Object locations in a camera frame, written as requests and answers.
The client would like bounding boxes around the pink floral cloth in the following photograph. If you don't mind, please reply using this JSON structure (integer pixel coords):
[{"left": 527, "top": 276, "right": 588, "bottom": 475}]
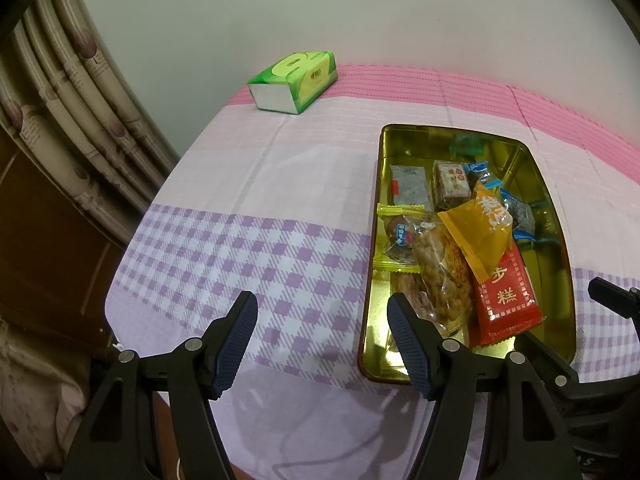
[{"left": 0, "top": 317, "right": 88, "bottom": 468}]

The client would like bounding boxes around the brown wooden furniture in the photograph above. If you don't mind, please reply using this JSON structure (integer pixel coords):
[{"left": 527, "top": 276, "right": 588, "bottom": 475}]
[{"left": 0, "top": 125, "right": 123, "bottom": 361}]

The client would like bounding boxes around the blue plum candy packet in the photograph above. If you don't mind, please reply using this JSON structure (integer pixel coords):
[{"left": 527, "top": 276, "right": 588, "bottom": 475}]
[{"left": 462, "top": 160, "right": 502, "bottom": 191}]

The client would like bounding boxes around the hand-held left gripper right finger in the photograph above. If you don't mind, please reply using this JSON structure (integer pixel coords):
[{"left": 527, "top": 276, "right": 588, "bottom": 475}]
[{"left": 387, "top": 292, "right": 583, "bottom": 480}]

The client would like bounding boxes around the grey sesame bar packet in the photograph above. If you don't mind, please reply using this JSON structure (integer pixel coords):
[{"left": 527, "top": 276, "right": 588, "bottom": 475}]
[{"left": 389, "top": 164, "right": 433, "bottom": 211}]

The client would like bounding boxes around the clear blue-edged candy packet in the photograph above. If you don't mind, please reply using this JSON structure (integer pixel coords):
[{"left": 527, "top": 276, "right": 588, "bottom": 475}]
[{"left": 500, "top": 189, "right": 548, "bottom": 243}]

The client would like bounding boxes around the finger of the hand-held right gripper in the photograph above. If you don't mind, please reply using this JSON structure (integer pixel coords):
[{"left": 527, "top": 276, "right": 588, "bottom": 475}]
[
  {"left": 520, "top": 332, "right": 583, "bottom": 395},
  {"left": 587, "top": 276, "right": 640, "bottom": 319}
]

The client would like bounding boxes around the pink and purple checked bedsheet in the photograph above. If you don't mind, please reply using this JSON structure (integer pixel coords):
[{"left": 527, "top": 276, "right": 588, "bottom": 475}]
[{"left": 105, "top": 62, "right": 640, "bottom": 480}]

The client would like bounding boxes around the beige patterned curtain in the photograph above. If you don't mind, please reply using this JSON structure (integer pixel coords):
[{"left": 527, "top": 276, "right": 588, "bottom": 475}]
[{"left": 0, "top": 0, "right": 191, "bottom": 251}]

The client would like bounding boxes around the green candy packet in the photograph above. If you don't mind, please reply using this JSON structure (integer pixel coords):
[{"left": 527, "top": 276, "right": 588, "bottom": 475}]
[{"left": 247, "top": 50, "right": 339, "bottom": 116}]

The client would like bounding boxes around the red cake packet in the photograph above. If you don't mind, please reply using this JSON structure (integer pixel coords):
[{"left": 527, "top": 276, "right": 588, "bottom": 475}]
[{"left": 470, "top": 247, "right": 543, "bottom": 347}]

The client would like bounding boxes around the brown square snack packet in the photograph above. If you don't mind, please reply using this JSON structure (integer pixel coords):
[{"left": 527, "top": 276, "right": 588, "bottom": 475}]
[{"left": 432, "top": 160, "right": 473, "bottom": 211}]

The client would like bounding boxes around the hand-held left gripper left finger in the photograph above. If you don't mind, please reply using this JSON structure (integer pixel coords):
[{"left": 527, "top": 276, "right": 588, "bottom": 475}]
[{"left": 60, "top": 290, "right": 259, "bottom": 480}]

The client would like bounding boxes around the yellow snack packet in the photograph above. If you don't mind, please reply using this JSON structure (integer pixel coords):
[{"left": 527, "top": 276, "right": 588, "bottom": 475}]
[{"left": 437, "top": 182, "right": 516, "bottom": 286}]

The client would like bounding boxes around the maroon and gold tin box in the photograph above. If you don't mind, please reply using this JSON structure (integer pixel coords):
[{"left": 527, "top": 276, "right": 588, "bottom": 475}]
[{"left": 357, "top": 123, "right": 577, "bottom": 386}]

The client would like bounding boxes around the yellow-ended clear candy packet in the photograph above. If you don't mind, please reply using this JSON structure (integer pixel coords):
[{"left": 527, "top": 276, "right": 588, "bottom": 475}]
[{"left": 375, "top": 203, "right": 426, "bottom": 273}]

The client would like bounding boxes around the clear peanut brittle packet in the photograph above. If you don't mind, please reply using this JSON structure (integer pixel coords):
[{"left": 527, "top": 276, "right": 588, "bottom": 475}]
[{"left": 410, "top": 215, "right": 476, "bottom": 336}]

